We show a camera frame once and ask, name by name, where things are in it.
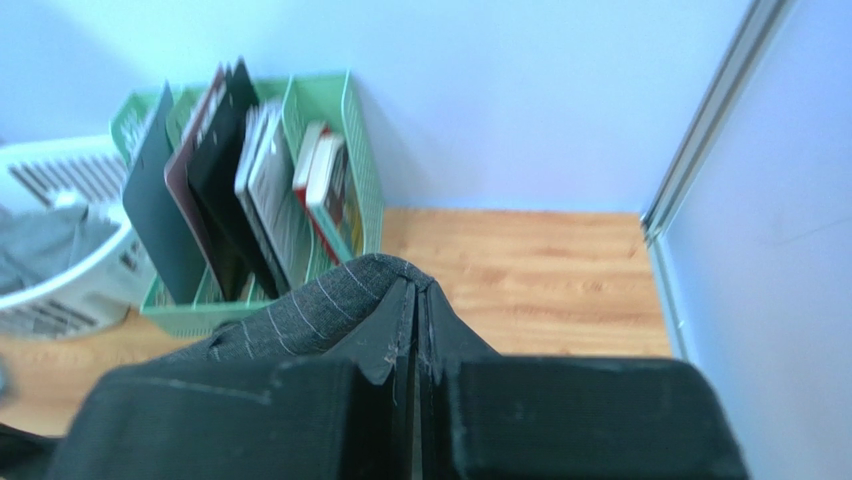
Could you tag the blue clipboard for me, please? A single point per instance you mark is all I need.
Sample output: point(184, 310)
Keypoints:
point(152, 210)

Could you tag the green spine book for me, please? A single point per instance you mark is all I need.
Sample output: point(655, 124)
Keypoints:
point(332, 200)

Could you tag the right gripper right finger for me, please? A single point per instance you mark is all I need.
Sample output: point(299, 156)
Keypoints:
point(486, 415)

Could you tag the white laundry basket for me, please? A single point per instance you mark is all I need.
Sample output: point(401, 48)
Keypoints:
point(98, 292)

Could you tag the red book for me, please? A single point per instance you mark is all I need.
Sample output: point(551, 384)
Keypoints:
point(313, 133)

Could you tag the grey notebook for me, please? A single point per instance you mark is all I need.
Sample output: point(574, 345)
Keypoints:
point(263, 188)

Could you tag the black pinstriped long sleeve shirt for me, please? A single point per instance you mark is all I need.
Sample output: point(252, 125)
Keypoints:
point(310, 320)

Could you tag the aluminium rail frame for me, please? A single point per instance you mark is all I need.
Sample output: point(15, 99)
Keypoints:
point(760, 22)

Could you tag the grey shirt in basket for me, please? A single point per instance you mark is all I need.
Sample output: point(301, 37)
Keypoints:
point(37, 246)

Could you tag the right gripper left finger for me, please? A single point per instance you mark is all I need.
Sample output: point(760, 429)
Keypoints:
point(346, 414)

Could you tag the green file organizer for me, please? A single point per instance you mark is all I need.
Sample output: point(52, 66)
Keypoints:
point(332, 97)

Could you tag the black folder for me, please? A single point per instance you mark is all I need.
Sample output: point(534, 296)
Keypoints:
point(236, 252)

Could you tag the mauve clipboard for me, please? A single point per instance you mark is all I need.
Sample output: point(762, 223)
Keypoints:
point(193, 200)

